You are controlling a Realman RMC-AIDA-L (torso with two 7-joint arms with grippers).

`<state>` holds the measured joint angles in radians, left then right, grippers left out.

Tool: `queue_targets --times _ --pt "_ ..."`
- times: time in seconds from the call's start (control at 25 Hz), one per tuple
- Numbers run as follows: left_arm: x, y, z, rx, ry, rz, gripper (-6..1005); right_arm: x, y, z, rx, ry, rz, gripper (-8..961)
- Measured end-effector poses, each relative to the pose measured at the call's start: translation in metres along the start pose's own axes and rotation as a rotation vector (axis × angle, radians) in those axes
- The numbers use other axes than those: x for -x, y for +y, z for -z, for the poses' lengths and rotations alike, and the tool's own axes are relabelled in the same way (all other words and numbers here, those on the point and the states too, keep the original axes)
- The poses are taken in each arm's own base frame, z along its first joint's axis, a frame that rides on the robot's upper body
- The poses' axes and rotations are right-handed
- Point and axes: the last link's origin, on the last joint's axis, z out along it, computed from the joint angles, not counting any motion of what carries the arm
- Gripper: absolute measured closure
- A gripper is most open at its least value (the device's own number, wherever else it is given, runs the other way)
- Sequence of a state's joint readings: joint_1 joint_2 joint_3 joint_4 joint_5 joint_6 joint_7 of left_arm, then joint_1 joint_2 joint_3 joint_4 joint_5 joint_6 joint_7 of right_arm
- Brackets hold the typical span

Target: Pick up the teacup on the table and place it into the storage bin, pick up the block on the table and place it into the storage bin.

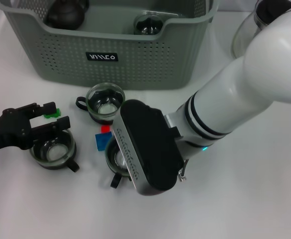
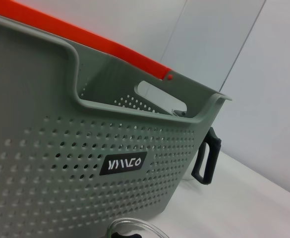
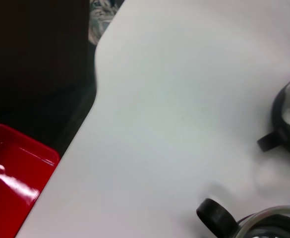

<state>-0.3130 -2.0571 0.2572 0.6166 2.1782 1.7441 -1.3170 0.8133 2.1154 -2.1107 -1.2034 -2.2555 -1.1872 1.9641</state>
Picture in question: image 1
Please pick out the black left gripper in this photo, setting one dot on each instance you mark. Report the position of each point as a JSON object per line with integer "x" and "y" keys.
{"x": 8, "y": 132}

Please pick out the blue square brick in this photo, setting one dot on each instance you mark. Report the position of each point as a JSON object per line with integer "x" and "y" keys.
{"x": 101, "y": 142}

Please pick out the small red brick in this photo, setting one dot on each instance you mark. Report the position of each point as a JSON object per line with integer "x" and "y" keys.
{"x": 105, "y": 129}

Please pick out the grey perforated storage bin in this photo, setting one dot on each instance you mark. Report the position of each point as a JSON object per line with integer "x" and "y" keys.
{"x": 135, "y": 62}

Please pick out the green sloped brick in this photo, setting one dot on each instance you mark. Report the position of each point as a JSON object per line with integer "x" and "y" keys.
{"x": 53, "y": 115}

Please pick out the black teapot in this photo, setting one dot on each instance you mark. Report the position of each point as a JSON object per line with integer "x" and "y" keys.
{"x": 65, "y": 15}

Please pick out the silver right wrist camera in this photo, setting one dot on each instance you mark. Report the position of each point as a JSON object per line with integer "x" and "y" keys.
{"x": 150, "y": 149}

